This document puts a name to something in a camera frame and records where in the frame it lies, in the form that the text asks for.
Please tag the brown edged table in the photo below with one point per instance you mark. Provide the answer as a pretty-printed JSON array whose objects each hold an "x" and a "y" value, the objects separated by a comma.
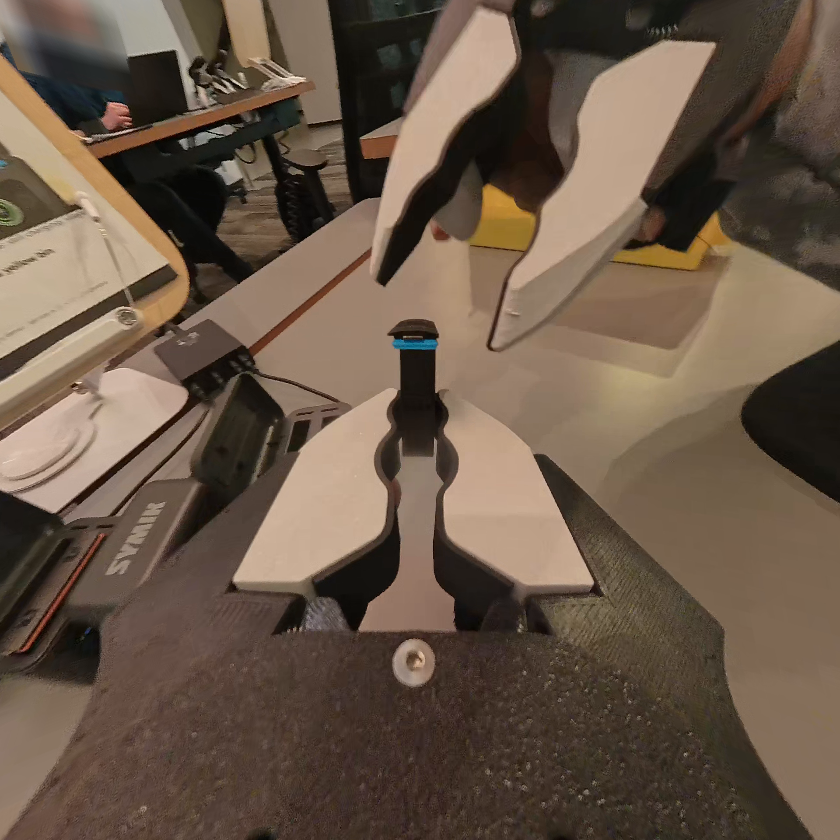
[{"x": 216, "y": 115}]

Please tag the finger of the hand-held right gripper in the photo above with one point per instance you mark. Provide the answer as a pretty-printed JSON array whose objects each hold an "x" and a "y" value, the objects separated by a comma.
[
  {"x": 610, "y": 164},
  {"x": 453, "y": 111}
]

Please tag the blue striped black battery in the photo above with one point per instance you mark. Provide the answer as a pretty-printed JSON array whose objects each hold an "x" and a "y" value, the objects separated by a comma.
[{"x": 417, "y": 380}]

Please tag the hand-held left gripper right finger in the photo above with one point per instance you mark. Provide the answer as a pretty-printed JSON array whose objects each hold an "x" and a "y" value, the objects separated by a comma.
[{"x": 512, "y": 512}]

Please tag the black power hub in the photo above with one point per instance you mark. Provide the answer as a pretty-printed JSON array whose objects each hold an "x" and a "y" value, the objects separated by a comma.
[{"x": 197, "y": 351}]

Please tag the person's right hand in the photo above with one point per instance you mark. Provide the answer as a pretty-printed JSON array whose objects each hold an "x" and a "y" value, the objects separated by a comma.
[{"x": 531, "y": 151}]

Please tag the white folding stand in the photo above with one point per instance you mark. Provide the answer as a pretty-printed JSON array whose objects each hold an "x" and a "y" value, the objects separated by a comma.
[{"x": 275, "y": 73}]

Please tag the printed instruction sheet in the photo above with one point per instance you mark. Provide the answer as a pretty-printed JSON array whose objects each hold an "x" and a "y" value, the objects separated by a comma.
[{"x": 52, "y": 282}]

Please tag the black battery charger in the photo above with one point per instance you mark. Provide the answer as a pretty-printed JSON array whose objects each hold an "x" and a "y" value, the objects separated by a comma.
[
  {"x": 26, "y": 558},
  {"x": 236, "y": 426},
  {"x": 170, "y": 505}
]

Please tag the wooden display board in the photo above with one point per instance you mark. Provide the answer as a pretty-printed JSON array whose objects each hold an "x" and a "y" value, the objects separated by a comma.
[
  {"x": 246, "y": 33},
  {"x": 157, "y": 262}
]

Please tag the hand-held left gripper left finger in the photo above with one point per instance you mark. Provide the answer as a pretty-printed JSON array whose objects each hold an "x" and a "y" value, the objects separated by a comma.
[{"x": 321, "y": 512}]

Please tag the white stand base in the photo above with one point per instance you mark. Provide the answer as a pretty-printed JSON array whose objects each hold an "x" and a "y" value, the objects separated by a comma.
[{"x": 131, "y": 420}]

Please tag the yellow plastic bin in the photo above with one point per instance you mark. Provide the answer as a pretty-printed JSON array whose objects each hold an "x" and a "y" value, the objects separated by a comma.
[{"x": 505, "y": 226}]

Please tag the black laptop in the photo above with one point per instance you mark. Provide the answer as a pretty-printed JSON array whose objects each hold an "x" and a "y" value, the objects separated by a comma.
[{"x": 157, "y": 85}]

